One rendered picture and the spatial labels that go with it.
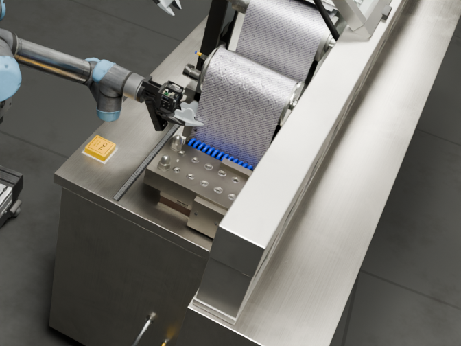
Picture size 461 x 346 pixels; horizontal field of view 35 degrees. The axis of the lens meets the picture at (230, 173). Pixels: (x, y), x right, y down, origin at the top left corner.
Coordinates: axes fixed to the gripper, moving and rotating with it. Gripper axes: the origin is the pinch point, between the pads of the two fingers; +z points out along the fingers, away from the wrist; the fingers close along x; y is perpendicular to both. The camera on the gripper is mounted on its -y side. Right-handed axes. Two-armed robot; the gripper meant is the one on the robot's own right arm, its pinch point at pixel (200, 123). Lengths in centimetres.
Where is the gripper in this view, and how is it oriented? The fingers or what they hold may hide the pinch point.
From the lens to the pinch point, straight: 215.2
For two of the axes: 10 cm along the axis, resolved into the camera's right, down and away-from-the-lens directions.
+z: 8.9, 4.3, -1.4
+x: 4.0, -5.8, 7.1
